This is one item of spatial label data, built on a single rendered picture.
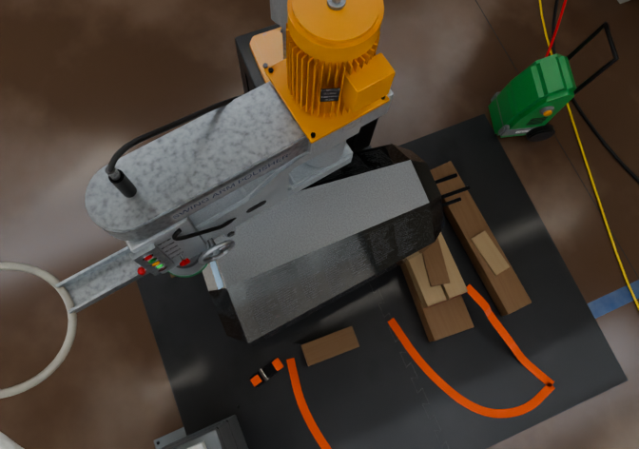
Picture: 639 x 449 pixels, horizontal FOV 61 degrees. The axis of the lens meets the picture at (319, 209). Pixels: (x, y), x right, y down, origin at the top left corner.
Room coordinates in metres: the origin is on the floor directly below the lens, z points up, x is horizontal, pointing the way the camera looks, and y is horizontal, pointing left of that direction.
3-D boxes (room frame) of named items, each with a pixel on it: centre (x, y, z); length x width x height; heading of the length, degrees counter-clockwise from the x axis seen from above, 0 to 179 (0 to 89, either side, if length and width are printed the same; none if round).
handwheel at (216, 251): (0.40, 0.37, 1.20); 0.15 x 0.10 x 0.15; 130
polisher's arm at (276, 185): (0.66, 0.23, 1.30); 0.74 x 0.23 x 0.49; 130
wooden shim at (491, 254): (0.82, -1.02, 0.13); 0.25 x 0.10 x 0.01; 39
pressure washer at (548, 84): (1.78, -1.18, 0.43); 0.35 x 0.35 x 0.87; 16
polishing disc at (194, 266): (0.41, 0.54, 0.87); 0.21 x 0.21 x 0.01
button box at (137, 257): (0.28, 0.52, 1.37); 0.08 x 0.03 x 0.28; 130
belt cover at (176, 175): (0.64, 0.27, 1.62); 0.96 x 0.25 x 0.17; 130
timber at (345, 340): (0.16, -0.18, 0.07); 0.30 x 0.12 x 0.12; 119
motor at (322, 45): (0.83, 0.03, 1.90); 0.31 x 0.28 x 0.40; 40
